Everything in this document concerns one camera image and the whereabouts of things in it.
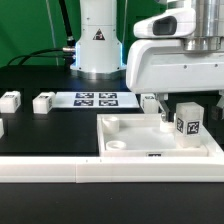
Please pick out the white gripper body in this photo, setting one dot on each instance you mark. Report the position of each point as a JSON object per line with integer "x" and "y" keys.
{"x": 180, "y": 50}

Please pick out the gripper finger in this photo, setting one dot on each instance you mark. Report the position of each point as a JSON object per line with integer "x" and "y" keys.
{"x": 218, "y": 110}
{"x": 166, "y": 114}

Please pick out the white square table top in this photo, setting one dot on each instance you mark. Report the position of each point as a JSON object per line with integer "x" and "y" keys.
{"x": 145, "y": 135}

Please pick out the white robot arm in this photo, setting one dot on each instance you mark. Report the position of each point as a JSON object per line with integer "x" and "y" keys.
{"x": 98, "y": 53}

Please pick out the white L-shaped obstacle fence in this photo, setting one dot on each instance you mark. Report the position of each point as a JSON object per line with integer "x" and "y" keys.
{"x": 112, "y": 169}

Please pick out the white marker sheet with tags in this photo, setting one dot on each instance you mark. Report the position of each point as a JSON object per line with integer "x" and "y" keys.
{"x": 95, "y": 100}

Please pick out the white part at left edge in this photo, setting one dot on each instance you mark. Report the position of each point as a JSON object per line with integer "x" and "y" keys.
{"x": 1, "y": 128}

